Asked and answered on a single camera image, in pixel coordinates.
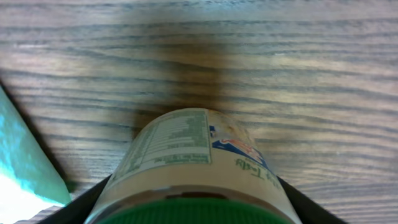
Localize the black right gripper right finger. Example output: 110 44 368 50
277 176 348 224

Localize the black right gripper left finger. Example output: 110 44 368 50
38 175 111 224

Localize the teal white snack packet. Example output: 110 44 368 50
1 90 72 223

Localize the green lid Knorr jar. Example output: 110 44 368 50
86 108 300 223

